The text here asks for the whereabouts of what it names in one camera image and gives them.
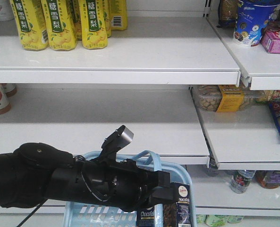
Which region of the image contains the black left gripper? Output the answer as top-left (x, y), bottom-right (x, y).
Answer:
top-left (83, 159), bottom-right (175, 212)

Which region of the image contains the dark blue Chocofello cookie box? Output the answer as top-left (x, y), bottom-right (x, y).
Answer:
top-left (163, 183), bottom-right (191, 227)

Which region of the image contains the light blue shopping basket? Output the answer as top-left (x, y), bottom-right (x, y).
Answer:
top-left (62, 151), bottom-right (197, 227)

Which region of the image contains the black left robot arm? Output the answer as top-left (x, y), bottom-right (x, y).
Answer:
top-left (0, 143), bottom-right (177, 212)

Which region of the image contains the bottom shelf water bottle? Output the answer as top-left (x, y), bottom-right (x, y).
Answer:
top-left (230, 170), bottom-right (256, 194)

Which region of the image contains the white store shelf unit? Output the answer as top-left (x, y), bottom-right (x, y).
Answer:
top-left (0, 0), bottom-right (241, 213)

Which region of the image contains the yellow pear drink bottle right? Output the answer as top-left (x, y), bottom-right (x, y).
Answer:
top-left (78, 0), bottom-right (108, 50)

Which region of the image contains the yellow pear drink bottle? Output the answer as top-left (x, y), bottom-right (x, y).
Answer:
top-left (41, 0), bottom-right (77, 51)
top-left (78, 0), bottom-right (108, 50)
top-left (109, 0), bottom-right (128, 31)
top-left (10, 0), bottom-right (49, 51)

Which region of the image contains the yellow pear drink bottle middle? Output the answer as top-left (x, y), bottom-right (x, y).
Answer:
top-left (41, 0), bottom-right (77, 51)

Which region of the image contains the yellow pear drink bottle rear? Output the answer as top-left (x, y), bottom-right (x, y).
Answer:
top-left (109, 0), bottom-right (128, 31)

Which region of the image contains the pink snack box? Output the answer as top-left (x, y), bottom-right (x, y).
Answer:
top-left (261, 21), bottom-right (280, 54)

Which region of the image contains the brown cracker package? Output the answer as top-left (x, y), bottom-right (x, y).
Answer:
top-left (218, 0), bottom-right (238, 28)

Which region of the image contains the blue mini cookie tub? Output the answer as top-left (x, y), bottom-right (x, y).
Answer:
top-left (233, 0), bottom-right (280, 47)

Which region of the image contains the yellow pear bottle behind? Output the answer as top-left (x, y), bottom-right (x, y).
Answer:
top-left (69, 0), bottom-right (82, 41)

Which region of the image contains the yellow pear drink bottle left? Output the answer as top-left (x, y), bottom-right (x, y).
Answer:
top-left (10, 0), bottom-right (49, 51)

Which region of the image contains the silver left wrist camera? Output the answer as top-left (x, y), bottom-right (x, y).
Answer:
top-left (98, 125), bottom-right (134, 161)

